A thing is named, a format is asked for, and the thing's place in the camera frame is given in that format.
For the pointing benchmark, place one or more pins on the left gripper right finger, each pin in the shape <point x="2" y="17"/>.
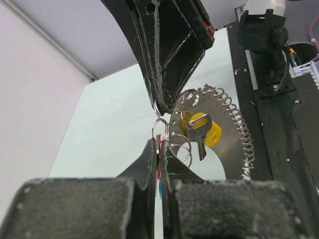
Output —
<point x="228" y="209"/>

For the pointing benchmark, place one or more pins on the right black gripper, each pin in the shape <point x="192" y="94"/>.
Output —
<point x="185" y="33"/>

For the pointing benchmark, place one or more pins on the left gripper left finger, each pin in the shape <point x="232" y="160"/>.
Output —
<point x="122" y="207"/>

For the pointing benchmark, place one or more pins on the red key tag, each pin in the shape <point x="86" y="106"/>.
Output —
<point x="159" y="140"/>

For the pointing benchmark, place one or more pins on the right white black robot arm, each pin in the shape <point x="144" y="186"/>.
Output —
<point x="261" y="28"/>

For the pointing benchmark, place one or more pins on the yellow key tag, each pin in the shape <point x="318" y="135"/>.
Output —
<point x="213" y="136"/>

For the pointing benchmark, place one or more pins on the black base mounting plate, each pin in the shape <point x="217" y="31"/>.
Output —
<point x="284" y="129"/>

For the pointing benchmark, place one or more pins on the left aluminium frame post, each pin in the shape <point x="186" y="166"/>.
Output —
<point x="41" y="31"/>

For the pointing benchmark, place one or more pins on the white slotted cable duct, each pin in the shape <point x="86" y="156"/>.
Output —
<point x="311" y="68"/>

